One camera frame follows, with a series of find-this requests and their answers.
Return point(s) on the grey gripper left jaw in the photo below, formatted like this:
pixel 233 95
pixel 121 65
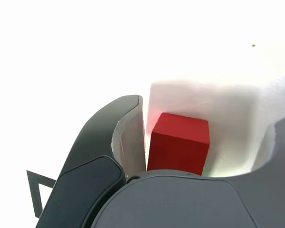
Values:
pixel 85 154

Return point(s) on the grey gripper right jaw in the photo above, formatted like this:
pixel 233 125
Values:
pixel 180 202

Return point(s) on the red cube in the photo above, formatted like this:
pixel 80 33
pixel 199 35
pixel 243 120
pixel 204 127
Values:
pixel 178 147

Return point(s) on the black tape square outline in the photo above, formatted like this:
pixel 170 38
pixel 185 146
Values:
pixel 34 190

